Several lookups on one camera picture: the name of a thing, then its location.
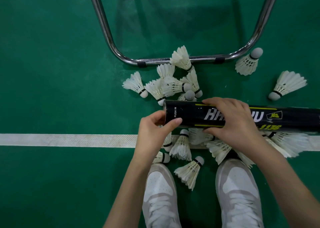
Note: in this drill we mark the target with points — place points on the person's left hand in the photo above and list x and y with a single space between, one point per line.
150 137

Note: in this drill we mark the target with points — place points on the person's right hand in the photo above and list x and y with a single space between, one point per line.
240 127

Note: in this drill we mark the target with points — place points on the black shuttlecock tube green stripe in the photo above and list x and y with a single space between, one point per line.
190 114

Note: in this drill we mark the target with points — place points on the black chair with chrome frame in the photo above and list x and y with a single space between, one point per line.
155 60

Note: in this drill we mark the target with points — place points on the pile of white shuttlecocks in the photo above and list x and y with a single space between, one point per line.
180 57

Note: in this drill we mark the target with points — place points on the person's left forearm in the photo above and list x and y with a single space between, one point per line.
130 197

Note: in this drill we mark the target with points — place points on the person's right forearm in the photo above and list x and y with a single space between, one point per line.
287 190

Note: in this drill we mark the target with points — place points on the person's left shoe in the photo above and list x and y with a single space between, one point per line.
158 192

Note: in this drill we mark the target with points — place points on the person's shoe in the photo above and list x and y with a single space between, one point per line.
237 185
158 192

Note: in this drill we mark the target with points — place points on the person's right shoe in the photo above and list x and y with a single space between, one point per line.
237 185

